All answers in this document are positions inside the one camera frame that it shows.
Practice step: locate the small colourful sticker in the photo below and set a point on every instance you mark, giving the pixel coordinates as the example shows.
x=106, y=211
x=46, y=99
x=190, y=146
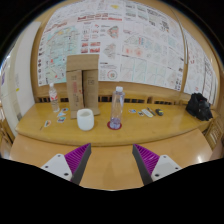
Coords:
x=61, y=114
x=61, y=120
x=65, y=109

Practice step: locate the large map wall poster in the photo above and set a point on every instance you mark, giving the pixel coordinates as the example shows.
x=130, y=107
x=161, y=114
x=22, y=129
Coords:
x=133, y=40

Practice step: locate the small red-labelled water bottle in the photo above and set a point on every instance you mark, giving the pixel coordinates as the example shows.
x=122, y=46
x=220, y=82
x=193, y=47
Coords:
x=54, y=98

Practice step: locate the white ceramic mug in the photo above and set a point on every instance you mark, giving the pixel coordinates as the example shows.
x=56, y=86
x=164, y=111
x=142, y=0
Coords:
x=85, y=121

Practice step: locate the small blue sticker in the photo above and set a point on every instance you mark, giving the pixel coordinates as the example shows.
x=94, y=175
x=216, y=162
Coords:
x=133, y=111

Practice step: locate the dark pen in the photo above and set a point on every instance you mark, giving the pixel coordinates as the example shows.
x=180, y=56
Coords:
x=152, y=111

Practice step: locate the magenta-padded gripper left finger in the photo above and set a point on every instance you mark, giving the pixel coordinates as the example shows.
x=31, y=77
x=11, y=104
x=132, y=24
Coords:
x=56, y=165

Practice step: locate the oval colourful sticker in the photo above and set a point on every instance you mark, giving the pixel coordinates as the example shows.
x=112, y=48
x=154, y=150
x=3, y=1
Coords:
x=47, y=123

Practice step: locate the printed drawings wall poster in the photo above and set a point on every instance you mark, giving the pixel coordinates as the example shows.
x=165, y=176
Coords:
x=198, y=66

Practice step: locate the white card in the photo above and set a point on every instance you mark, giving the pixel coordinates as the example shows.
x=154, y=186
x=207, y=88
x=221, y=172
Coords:
x=146, y=113

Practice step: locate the flat round red coaster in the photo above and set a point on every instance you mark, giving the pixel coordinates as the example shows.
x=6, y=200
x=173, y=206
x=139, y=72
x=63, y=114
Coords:
x=109, y=126

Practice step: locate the clear white-capped plastic bottle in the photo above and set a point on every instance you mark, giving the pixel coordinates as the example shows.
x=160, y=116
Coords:
x=117, y=106

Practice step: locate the dark tape measure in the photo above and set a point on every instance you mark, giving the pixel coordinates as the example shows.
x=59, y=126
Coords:
x=159, y=112

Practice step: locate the black bag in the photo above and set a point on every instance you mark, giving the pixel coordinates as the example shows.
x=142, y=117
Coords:
x=199, y=106

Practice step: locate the brown cardboard box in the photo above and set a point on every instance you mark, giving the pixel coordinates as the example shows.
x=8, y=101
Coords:
x=83, y=66

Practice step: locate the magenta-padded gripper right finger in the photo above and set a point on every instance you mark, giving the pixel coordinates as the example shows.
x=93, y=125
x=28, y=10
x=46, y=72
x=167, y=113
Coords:
x=165, y=166

